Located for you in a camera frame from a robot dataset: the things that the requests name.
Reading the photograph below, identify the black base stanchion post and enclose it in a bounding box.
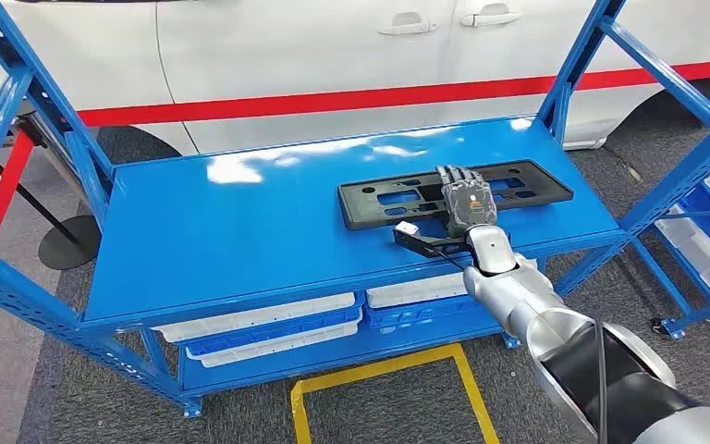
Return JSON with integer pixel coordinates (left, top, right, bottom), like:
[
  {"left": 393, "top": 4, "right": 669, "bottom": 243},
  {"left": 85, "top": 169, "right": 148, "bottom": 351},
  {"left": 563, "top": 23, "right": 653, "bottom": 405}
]
[{"left": 0, "top": 129, "right": 103, "bottom": 272}]

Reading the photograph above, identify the blue steel shelf rack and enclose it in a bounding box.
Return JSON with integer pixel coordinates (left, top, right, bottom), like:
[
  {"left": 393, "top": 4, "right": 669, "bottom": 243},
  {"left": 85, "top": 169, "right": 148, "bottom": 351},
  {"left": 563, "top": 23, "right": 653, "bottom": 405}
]
[
  {"left": 0, "top": 0, "right": 710, "bottom": 421},
  {"left": 627, "top": 204, "right": 710, "bottom": 341}
]

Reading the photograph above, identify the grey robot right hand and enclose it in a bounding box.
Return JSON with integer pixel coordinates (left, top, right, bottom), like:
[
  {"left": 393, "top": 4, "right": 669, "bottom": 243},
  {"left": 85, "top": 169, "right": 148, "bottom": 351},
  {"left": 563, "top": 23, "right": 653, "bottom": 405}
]
[{"left": 435, "top": 164, "right": 499, "bottom": 241}]

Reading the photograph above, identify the white car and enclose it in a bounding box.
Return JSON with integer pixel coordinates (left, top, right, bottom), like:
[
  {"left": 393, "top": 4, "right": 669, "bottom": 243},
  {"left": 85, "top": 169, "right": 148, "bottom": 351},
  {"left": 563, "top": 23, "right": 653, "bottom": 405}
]
[{"left": 0, "top": 0, "right": 710, "bottom": 157}]

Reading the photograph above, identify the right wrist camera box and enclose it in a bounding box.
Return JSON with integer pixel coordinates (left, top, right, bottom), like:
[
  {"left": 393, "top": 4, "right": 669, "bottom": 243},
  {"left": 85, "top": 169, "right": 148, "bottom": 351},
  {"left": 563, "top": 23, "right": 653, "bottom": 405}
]
[{"left": 392, "top": 220, "right": 472, "bottom": 259}]

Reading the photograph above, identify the black plastic plate frame part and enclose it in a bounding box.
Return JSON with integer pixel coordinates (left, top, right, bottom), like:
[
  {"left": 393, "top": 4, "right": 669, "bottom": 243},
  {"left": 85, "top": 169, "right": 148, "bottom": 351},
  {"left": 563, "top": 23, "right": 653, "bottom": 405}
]
[{"left": 337, "top": 159, "right": 575, "bottom": 231}]

